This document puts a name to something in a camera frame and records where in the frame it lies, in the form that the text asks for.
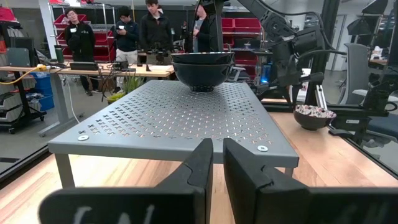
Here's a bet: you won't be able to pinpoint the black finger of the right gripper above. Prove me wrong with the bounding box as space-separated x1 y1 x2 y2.
279 85 295 111
297 72 325 83

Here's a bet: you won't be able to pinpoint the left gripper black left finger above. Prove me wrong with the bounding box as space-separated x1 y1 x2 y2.
39 138 215 224

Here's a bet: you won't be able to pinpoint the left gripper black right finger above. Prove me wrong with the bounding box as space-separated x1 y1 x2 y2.
223 138 398 224

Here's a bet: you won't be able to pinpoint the black bowl floral inside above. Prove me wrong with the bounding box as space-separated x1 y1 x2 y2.
293 104 337 131
171 61 234 93

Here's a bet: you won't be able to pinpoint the white waste bin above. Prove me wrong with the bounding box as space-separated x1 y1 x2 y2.
295 68 312 102

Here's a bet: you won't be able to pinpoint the computer tower blue light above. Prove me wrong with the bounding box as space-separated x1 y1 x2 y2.
259 62 272 86

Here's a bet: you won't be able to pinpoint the grey office chair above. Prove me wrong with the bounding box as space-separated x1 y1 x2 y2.
338 42 371 105

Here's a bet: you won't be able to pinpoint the black studio lamp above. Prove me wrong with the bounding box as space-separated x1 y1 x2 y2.
346 17 374 37
361 0 389 16

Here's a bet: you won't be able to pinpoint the grey perforated metal shelf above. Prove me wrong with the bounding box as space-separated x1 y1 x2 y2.
47 80 300 189

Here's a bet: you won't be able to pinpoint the person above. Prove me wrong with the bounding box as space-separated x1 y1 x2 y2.
191 3 213 54
63 8 96 96
113 6 140 91
139 0 174 55

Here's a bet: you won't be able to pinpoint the green succulent plant in pot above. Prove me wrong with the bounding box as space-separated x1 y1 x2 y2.
106 74 146 105

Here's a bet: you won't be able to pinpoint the wooden desk grey legs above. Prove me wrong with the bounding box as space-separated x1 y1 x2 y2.
0 63 175 138

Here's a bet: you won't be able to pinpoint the blue storage bin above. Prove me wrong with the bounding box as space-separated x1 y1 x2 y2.
30 73 54 91
30 93 56 112

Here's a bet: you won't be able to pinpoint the black flat box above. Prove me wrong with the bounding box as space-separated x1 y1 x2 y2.
68 61 100 72

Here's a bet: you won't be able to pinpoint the black cart white trays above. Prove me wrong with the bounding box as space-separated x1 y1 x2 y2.
0 18 47 135

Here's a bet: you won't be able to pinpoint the dark green bottle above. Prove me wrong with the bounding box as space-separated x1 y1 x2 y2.
54 44 65 65

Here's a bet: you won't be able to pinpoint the grey flat case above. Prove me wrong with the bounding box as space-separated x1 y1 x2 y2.
6 47 31 67

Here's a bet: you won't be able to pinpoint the silver metal bracket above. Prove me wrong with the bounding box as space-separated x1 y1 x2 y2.
315 84 329 110

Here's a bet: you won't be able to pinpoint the chrome wire rack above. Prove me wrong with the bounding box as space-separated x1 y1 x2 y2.
49 2 118 62
217 5 267 50

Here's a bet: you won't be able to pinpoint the black device with cables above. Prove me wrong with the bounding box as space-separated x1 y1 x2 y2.
111 60 130 72

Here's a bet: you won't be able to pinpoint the yellow extension cable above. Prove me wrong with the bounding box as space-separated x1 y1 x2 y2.
0 64 50 85

